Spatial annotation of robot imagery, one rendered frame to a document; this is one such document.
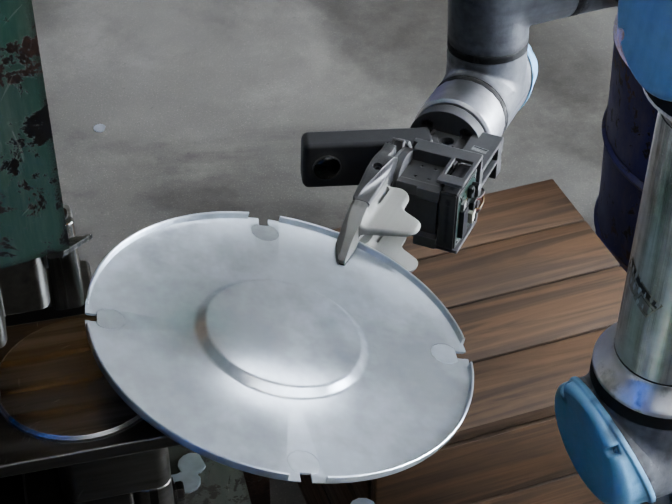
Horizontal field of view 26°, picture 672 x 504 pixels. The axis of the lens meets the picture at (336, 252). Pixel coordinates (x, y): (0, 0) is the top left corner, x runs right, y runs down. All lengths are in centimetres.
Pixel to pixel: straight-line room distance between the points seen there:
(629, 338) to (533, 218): 74
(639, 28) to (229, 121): 173
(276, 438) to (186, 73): 187
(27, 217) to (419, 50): 219
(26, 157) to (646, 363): 61
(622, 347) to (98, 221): 142
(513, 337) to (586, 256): 18
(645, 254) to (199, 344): 34
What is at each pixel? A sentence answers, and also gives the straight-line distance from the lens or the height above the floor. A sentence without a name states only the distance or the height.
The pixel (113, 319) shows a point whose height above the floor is 82.
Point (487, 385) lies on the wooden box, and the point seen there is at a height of 35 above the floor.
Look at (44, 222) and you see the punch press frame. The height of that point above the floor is 108.
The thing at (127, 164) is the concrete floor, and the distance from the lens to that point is 258.
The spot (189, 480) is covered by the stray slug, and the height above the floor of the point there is 65.
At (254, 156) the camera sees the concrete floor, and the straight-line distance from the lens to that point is 258.
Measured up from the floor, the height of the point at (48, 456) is 78.
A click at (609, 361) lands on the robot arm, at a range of 120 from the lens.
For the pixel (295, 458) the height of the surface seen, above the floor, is 79.
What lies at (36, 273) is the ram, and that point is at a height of 93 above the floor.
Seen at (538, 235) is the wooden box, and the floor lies 35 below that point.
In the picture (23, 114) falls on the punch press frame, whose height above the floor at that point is 114.
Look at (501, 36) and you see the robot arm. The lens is 133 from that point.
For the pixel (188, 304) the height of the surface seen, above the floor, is 81.
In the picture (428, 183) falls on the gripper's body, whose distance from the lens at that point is 121.
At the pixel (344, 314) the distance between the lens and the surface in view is 110.
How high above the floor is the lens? 152
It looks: 40 degrees down
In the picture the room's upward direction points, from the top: straight up
